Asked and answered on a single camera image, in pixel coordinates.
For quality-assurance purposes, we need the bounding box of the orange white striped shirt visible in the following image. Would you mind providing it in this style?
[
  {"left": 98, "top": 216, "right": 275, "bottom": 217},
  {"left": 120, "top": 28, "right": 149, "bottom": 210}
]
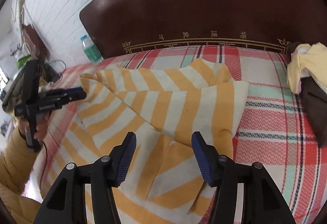
[{"left": 41, "top": 58, "right": 249, "bottom": 223}]

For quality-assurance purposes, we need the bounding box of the person left hand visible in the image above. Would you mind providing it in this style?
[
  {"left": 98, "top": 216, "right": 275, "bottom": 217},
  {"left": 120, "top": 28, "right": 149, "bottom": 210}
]
[{"left": 18, "top": 113, "right": 49, "bottom": 142}]

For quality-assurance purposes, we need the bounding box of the green label water bottle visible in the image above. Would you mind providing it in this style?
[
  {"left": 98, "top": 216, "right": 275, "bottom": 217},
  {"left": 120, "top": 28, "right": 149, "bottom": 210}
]
[{"left": 80, "top": 35, "right": 103, "bottom": 63}]

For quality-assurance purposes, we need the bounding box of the brown tote bag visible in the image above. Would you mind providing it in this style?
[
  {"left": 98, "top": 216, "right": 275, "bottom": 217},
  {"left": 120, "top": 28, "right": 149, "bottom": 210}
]
[{"left": 22, "top": 25, "right": 49, "bottom": 60}]

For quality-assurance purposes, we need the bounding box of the red plaid bed sheet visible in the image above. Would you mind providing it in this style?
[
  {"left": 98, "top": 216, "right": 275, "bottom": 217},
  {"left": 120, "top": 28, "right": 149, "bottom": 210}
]
[{"left": 33, "top": 46, "right": 326, "bottom": 223}]

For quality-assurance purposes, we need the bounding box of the dark brown garment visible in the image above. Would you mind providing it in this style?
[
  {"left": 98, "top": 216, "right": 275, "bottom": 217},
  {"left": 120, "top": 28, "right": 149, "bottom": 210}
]
[{"left": 287, "top": 42, "right": 326, "bottom": 147}]

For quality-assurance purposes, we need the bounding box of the pale yellow cloth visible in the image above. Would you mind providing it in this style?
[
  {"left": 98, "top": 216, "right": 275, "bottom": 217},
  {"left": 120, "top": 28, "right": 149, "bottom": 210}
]
[{"left": 287, "top": 42, "right": 326, "bottom": 94}]

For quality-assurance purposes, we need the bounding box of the dark brown headboard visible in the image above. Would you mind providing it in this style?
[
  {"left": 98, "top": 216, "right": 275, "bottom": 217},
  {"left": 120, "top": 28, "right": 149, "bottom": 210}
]
[{"left": 79, "top": 0, "right": 326, "bottom": 58}]

